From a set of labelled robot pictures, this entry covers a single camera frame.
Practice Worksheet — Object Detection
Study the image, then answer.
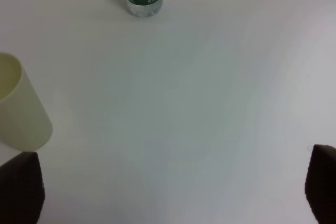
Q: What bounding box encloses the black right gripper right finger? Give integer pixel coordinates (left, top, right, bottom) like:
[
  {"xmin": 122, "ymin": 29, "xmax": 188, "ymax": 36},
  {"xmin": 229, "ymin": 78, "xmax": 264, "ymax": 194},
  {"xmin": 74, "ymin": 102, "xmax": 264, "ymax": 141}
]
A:
[{"xmin": 304, "ymin": 145, "xmax": 335, "ymax": 223}]

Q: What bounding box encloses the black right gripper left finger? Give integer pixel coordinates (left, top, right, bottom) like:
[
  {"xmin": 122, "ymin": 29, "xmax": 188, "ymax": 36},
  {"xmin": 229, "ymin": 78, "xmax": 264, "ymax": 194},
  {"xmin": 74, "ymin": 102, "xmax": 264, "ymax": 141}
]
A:
[{"xmin": 1, "ymin": 152, "xmax": 45, "ymax": 224}]

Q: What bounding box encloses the pale yellow plastic cup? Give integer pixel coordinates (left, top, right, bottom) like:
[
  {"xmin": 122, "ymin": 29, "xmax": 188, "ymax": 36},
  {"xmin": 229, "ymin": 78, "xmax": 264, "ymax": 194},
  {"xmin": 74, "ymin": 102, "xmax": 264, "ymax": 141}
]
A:
[{"xmin": 1, "ymin": 53, "xmax": 53, "ymax": 152}]

